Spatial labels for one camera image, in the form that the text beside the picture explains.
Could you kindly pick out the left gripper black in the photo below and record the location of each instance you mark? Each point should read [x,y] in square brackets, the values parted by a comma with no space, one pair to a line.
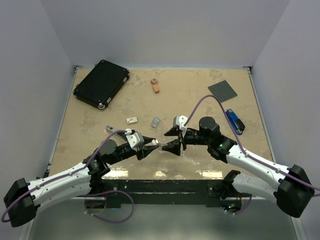
[144,151]

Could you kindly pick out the blue stapler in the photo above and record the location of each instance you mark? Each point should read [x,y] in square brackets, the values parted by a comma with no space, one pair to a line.
[236,123]

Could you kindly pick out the grey metal stapler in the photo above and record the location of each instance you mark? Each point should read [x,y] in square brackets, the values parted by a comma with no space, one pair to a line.
[120,135]

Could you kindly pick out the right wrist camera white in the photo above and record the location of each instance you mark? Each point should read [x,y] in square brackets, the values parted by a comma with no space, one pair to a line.
[179,122]

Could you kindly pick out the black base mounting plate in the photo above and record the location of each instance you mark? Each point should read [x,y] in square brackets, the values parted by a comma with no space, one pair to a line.
[211,193]

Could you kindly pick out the plain wooden block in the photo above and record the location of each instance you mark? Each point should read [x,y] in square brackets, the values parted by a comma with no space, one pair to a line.
[156,88]

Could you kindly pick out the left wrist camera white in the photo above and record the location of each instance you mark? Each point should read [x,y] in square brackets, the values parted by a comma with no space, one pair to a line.
[134,138]

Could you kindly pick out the wooden cube with circle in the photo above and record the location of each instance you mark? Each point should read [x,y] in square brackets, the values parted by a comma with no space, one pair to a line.
[154,81]

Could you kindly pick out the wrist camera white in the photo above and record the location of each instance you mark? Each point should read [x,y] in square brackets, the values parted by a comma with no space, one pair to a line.
[179,122]
[134,138]

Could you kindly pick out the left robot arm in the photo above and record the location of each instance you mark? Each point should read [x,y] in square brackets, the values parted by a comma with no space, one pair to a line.
[25,199]

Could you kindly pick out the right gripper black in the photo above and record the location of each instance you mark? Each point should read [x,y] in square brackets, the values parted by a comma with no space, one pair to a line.
[174,147]

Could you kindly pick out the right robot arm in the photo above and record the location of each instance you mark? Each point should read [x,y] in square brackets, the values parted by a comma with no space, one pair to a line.
[288,187]

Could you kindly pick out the black hard case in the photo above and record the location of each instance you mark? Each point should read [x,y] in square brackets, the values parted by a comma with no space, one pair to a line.
[102,84]

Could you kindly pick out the grey studded baseplate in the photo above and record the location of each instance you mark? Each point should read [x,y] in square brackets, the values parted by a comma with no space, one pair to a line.
[222,91]

